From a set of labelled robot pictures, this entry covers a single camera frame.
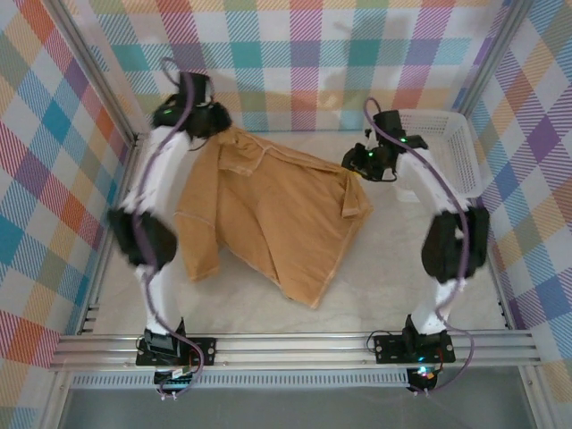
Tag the aluminium side rail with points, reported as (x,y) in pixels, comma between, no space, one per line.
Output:
(505,304)
(95,286)

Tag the tan t-shirt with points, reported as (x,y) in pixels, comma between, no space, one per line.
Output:
(277,210)

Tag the white plastic mesh basket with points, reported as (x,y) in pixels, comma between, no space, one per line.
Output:
(460,147)

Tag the long aluminium mounting rail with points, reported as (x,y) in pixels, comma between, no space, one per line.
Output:
(290,350)

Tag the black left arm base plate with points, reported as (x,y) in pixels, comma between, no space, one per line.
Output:
(205,350)

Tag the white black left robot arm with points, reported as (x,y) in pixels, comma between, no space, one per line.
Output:
(156,179)

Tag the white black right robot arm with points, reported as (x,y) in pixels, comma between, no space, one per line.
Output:
(429,179)

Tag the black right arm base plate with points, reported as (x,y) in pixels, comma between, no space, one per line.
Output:
(389,348)

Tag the aluminium frame leg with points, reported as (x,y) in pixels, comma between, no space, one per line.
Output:
(56,402)
(536,402)

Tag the aluminium frame post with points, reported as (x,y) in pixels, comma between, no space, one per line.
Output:
(493,53)
(89,67)

